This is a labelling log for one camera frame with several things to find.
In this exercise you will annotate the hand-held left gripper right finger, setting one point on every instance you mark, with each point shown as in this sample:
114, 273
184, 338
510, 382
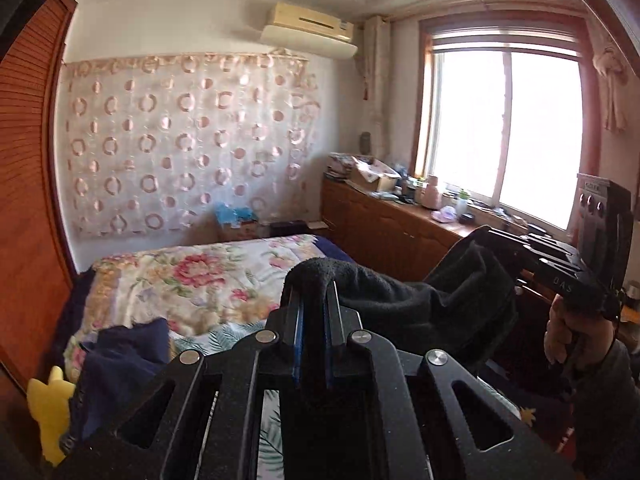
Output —
331, 355

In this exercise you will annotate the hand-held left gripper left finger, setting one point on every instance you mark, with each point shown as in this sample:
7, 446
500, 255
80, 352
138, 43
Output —
298, 332

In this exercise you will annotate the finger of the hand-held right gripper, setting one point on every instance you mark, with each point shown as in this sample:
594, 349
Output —
535, 260
555, 250

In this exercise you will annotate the black printed t-shirt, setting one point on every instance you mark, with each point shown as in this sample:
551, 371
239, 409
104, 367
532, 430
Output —
425, 300

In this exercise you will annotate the person's right forearm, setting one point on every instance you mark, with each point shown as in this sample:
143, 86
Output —
605, 400

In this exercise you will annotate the person's right hand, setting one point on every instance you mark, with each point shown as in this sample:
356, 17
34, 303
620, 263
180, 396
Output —
565, 335

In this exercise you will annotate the small black box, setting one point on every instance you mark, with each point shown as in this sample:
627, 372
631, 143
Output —
466, 218

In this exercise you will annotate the palm leaf printed sheet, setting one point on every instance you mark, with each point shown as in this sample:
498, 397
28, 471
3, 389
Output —
215, 342

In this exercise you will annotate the green capped bottle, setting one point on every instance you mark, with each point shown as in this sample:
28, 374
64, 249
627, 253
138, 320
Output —
461, 203

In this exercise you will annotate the pink crumpled cloth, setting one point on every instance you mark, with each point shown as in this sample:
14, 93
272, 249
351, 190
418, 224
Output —
444, 215

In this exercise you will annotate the black flat case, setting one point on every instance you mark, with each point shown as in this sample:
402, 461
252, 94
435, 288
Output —
287, 228

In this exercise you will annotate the white flat item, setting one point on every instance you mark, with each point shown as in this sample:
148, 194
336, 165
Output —
316, 225

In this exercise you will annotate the floral quilt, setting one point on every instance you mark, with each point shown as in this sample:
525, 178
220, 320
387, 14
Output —
200, 280

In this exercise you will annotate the pink bottle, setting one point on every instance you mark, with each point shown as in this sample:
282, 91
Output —
430, 192

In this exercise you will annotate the window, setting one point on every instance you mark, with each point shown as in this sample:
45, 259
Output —
500, 135

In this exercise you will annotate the blue plastic bag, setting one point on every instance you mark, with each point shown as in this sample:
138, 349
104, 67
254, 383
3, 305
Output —
235, 214

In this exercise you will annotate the low wooden cabinet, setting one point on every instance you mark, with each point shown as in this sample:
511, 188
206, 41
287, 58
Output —
390, 230

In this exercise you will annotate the tied patterned window curtain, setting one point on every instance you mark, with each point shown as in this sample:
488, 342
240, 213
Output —
612, 85
372, 85

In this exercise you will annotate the stack of books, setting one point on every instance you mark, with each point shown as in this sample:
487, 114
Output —
337, 167

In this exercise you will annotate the open cardboard box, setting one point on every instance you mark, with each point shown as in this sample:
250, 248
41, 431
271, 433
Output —
377, 180

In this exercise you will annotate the navy blue garment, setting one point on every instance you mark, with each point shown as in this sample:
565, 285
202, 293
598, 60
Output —
120, 370

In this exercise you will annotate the dark oval ornament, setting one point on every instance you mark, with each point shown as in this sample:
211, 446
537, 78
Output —
365, 144

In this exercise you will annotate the circle patterned sheer curtain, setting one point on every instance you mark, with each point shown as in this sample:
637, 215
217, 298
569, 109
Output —
175, 150

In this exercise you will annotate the yellow plush toy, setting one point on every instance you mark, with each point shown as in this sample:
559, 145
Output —
47, 410

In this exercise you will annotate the wooden slatted wardrobe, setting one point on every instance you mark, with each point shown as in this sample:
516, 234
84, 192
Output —
25, 160

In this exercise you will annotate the wall air conditioner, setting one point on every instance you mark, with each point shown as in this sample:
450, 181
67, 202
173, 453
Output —
310, 30

